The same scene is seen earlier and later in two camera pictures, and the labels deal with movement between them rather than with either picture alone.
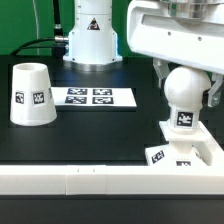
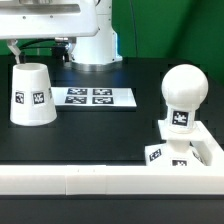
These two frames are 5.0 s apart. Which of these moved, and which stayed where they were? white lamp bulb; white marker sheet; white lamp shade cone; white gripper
Moved: white gripper
Stayed: white marker sheet; white lamp shade cone; white lamp bulb
